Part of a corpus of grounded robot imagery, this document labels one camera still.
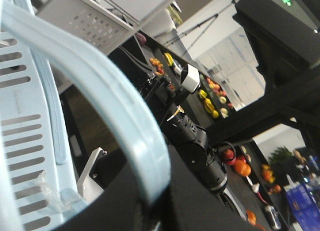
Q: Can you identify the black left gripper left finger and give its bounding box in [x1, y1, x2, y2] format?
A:
[56, 148, 140, 231]

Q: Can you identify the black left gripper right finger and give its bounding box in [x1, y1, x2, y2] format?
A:
[161, 144, 259, 231]

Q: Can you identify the light blue plastic basket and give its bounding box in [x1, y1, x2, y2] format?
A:
[0, 0, 171, 231]

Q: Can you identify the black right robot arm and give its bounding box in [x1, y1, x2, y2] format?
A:
[58, 114, 250, 231]

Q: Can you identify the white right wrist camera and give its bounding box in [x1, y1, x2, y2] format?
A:
[180, 64, 200, 94]

